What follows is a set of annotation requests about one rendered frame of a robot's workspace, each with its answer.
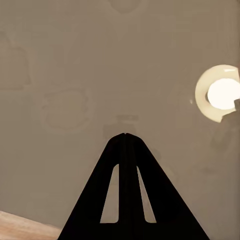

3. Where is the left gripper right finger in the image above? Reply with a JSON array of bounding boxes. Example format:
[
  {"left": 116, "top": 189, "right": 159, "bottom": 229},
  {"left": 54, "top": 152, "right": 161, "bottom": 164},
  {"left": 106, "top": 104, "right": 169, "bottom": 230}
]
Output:
[{"left": 125, "top": 133, "right": 210, "bottom": 240}]

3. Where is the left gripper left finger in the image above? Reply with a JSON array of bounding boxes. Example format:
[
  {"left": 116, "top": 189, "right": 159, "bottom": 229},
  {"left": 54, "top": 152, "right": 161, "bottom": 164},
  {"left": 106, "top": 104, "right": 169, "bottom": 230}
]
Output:
[{"left": 58, "top": 133, "right": 133, "bottom": 240}]

